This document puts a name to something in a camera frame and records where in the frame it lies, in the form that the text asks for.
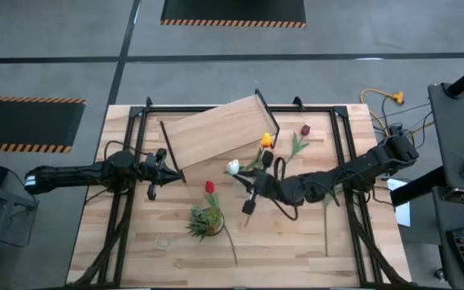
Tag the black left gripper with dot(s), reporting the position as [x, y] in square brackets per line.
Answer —
[151, 173]

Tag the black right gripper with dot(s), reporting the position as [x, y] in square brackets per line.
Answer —
[266, 183]

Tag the white artificial tulip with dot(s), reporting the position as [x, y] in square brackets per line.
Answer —
[233, 166]

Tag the orange artificial tulip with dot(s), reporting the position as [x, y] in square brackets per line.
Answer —
[267, 140]

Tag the maroon artificial tulip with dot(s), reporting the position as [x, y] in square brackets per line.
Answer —
[305, 129]

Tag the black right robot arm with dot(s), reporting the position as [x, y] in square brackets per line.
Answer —
[336, 179]

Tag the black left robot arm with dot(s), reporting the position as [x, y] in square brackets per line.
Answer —
[67, 175]

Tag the wooden shelf with black legs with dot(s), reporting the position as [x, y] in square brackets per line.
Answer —
[220, 129]

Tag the ribbed clear glass vase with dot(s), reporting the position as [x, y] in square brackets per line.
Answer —
[236, 185]

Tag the red artificial tulip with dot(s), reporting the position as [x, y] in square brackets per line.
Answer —
[210, 187]

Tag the succulent plants in black bowl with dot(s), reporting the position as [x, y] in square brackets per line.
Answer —
[205, 221]

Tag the clear smooth glass vase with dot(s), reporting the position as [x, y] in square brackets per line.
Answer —
[163, 241]

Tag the black mat with hazard stripes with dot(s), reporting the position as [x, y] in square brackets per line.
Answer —
[22, 123]

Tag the grey metal cart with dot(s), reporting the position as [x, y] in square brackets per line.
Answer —
[14, 199]

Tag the white paper sheet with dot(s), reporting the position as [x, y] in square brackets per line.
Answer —
[403, 215]

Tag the black mat with hazard stripe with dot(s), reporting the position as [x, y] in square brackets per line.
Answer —
[232, 10]

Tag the dark grey desk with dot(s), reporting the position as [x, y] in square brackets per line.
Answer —
[461, 133]

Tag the black aluminium table frame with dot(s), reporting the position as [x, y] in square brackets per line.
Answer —
[316, 108]

